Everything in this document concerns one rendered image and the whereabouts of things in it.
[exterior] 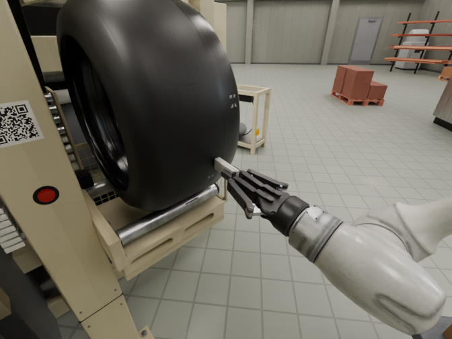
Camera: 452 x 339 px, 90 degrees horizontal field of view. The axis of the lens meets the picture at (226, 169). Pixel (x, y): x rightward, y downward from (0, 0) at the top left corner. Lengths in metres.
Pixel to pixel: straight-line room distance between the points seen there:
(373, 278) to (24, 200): 0.64
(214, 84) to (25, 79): 0.34
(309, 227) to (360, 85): 5.70
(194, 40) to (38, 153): 0.39
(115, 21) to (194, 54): 0.14
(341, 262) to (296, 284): 1.29
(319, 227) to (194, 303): 1.24
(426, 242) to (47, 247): 0.78
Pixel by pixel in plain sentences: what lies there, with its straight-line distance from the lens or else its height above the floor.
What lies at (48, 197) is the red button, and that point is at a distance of 0.63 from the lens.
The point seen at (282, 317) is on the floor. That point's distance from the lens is 1.55.
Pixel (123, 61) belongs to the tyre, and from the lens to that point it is 0.46.
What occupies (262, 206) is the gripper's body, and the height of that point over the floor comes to 1.08.
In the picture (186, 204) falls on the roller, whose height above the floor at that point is 0.91.
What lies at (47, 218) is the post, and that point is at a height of 1.00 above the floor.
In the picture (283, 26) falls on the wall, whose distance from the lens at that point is 14.35.
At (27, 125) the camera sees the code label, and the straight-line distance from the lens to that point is 0.57.
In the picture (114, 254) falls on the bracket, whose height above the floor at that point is 0.92.
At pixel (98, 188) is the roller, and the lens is 0.89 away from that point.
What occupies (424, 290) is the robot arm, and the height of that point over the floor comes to 1.08.
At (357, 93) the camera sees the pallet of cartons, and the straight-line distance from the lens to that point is 6.05.
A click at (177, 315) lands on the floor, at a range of 1.55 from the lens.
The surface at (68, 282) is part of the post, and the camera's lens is 0.79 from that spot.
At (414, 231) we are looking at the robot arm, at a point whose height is 1.07.
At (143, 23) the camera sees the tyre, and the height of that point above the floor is 1.38.
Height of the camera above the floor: 1.36
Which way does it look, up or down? 30 degrees down
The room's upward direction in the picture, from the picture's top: straight up
